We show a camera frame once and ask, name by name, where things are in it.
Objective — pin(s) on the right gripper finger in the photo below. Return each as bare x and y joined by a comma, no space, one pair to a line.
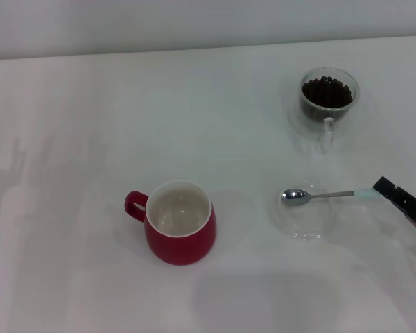
395,185
407,211

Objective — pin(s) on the red ceramic mug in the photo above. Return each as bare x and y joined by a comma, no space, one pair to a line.
180,248

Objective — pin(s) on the pile of coffee beans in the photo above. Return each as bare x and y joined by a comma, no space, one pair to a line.
326,93

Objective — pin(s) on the clear glass saucer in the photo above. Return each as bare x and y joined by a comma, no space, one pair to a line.
305,225

